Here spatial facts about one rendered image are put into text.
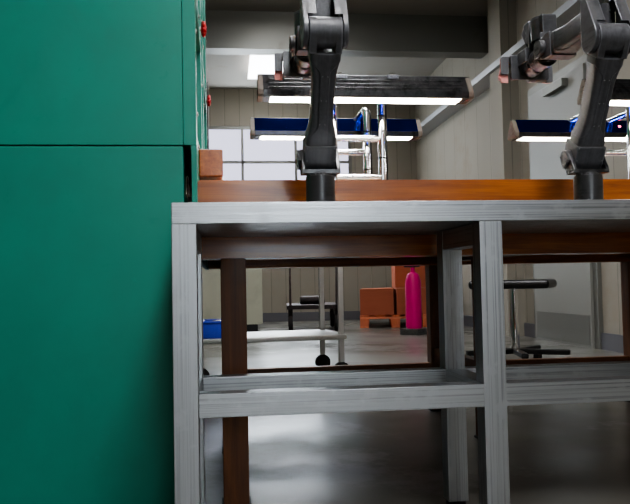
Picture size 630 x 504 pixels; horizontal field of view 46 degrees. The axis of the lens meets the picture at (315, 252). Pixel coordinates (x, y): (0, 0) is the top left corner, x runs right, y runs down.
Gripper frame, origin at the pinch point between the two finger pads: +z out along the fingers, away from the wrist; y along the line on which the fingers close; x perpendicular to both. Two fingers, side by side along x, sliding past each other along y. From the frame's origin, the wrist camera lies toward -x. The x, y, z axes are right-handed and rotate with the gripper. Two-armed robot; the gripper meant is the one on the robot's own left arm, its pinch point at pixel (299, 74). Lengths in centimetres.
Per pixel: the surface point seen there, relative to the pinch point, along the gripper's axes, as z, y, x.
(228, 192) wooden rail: -18.5, 19.3, 33.9
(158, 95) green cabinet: -22.7, 34.9, 12.1
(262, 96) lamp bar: 11.0, 9.4, 3.1
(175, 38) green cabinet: -22.8, 30.9, -1.3
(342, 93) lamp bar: 10.3, -13.1, 2.2
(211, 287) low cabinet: 600, 36, 51
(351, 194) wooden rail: -18.4, -10.0, 34.6
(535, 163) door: 413, -243, -48
